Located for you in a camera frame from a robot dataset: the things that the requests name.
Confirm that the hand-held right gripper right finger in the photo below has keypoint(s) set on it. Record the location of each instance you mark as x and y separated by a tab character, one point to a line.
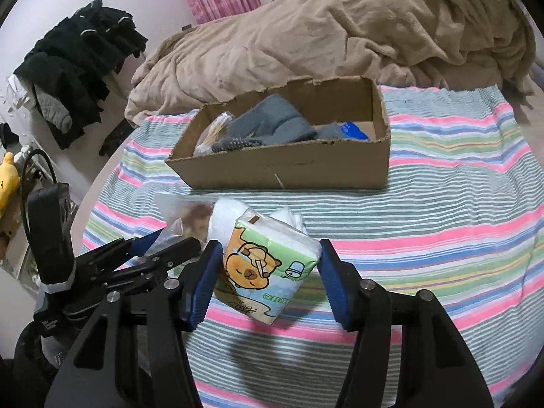
335	282

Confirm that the grey garment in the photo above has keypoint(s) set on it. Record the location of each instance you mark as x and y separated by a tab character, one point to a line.
55	112

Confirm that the white tissue pack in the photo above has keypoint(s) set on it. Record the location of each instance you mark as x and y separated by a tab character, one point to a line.
227	221

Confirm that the cardboard box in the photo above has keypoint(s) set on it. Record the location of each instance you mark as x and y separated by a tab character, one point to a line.
297	165

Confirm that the blue packet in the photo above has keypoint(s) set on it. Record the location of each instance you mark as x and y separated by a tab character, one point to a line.
353	131

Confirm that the clear plastic snack bag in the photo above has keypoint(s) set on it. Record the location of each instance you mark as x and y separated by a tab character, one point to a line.
187	216

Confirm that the striped blanket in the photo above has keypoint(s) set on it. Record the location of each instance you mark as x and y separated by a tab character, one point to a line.
446	221

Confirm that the beige blanket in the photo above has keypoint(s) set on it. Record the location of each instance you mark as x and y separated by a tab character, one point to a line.
318	38

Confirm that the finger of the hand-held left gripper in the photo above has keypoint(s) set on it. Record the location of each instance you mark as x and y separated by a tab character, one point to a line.
146	243
178	251

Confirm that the grey socks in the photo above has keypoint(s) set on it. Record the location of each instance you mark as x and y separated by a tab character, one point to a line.
272	121

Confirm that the cartoon print tissue pack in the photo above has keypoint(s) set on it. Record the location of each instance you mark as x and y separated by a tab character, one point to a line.
263	267

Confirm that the pile of black clothes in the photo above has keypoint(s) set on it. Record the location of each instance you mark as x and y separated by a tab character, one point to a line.
76	59

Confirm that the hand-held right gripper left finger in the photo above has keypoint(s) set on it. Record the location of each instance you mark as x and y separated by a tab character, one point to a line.
205	282

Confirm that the clear packet of sticks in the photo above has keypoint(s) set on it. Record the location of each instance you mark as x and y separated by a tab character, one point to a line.
214	131

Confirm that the yellow plush toy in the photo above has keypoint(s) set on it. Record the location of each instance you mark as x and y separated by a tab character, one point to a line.
7	178

